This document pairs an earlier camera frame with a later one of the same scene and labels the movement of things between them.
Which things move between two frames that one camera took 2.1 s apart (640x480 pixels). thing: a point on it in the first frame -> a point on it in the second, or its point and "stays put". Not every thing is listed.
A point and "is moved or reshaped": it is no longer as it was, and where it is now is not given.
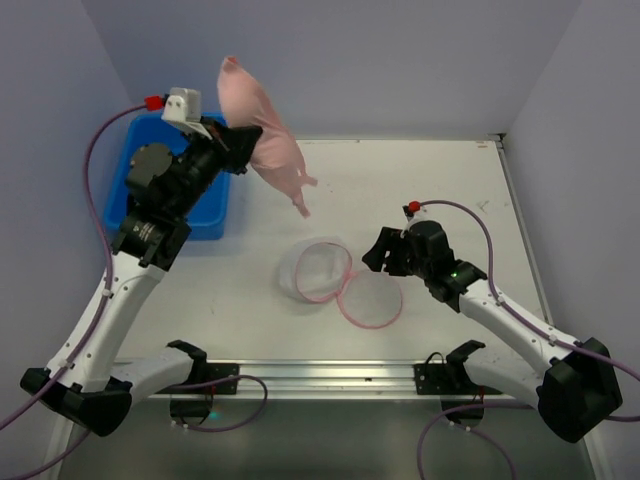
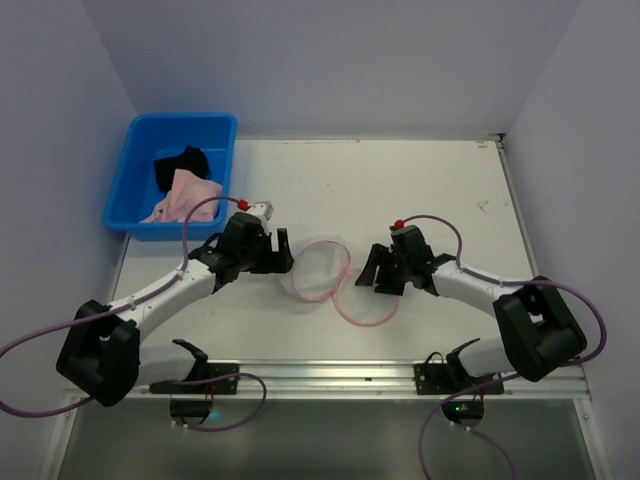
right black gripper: x=396 y=253 -> x=395 y=273
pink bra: x=274 y=159 is moved or reshaped
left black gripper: x=239 y=147 -> x=270 y=254
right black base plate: x=446 y=379 stays put
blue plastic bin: x=210 y=221 stays put
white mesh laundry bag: x=319 y=269 stays put
